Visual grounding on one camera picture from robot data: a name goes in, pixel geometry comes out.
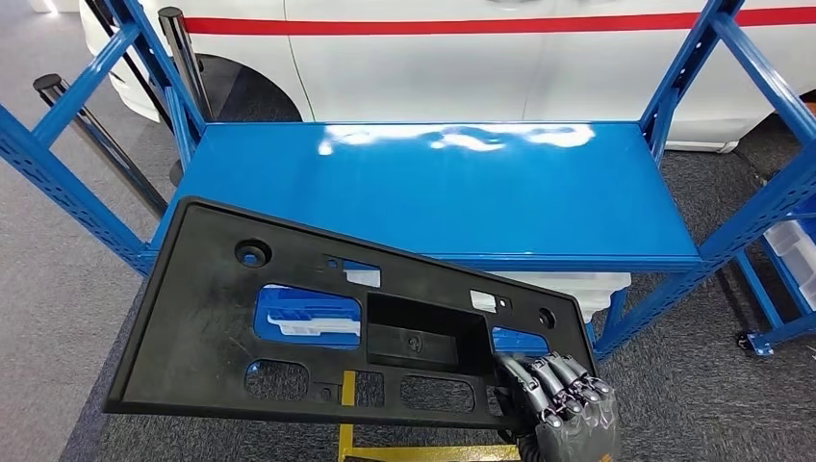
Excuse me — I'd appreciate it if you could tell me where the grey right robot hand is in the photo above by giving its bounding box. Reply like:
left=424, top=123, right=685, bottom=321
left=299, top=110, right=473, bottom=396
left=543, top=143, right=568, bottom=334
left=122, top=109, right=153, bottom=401
left=494, top=352, right=621, bottom=462

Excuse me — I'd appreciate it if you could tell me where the black plastic panel part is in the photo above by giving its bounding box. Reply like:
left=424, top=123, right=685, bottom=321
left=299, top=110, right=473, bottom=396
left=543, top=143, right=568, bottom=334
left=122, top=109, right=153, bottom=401
left=105, top=197, right=599, bottom=429

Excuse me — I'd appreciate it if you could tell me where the blue metal shelf rack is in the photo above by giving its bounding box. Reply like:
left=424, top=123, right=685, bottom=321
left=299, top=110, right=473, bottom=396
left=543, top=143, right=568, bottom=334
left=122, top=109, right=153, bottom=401
left=0, top=0, right=816, bottom=365
left=732, top=197, right=816, bottom=357

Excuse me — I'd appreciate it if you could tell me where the yellow floor tape line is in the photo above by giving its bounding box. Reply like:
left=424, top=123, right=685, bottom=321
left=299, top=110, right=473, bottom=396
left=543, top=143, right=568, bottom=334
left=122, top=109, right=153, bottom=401
left=338, top=371, right=521, bottom=462

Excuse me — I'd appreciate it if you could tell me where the white car with red stripe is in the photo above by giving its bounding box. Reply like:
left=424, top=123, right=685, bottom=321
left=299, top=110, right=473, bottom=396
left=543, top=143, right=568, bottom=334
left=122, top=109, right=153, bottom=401
left=79, top=0, right=816, bottom=154

